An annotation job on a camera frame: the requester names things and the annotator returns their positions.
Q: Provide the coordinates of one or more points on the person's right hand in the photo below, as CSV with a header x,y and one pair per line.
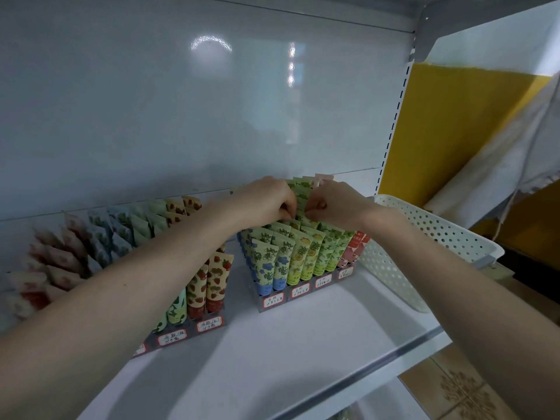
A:
x,y
341,205

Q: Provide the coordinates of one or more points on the person's left hand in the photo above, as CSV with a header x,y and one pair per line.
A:
x,y
262,201

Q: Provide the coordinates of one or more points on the row of hand cream tubes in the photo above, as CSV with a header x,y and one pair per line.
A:
x,y
289,249

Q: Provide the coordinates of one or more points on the white perforated plastic basket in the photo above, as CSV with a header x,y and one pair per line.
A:
x,y
429,231

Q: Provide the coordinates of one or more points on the white metal shelf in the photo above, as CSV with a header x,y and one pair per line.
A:
x,y
306,345

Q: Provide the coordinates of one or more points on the person's left forearm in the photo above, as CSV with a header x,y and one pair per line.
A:
x,y
96,328

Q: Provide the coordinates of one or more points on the person's right forearm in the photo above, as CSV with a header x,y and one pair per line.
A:
x,y
481,319

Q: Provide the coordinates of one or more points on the clear divider tray with labels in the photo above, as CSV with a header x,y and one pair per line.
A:
x,y
173,337

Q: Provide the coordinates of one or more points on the small brown cardboard box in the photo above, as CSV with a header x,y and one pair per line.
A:
x,y
499,271

